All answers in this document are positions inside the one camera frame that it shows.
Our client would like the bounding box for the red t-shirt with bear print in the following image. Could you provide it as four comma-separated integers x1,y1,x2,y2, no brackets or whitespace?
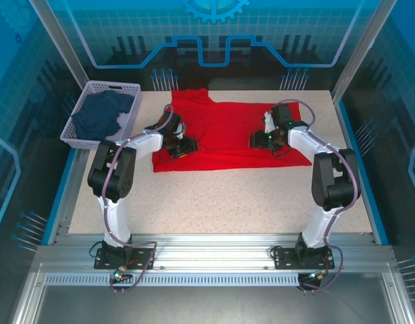
151,88,313,173

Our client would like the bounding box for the lavender plastic basket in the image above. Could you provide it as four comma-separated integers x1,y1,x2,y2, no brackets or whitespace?
59,80,142,153

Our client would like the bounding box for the navy blue garment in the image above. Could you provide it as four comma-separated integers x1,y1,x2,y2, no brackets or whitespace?
71,90,136,141

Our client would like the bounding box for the blue table edge strip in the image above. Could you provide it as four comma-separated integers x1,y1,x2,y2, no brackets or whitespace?
334,99,390,246

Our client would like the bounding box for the small green-lit circuit board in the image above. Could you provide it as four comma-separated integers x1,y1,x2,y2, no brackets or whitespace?
306,269,329,281
112,269,133,283

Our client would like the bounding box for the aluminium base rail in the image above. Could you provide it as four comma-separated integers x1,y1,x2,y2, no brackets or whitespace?
34,232,395,274

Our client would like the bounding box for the slotted grey cable duct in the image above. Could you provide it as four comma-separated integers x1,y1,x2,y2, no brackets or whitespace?
45,272,301,288

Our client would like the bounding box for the aluminium frame post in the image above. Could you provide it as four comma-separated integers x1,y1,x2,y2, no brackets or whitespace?
28,0,90,90
331,0,399,102

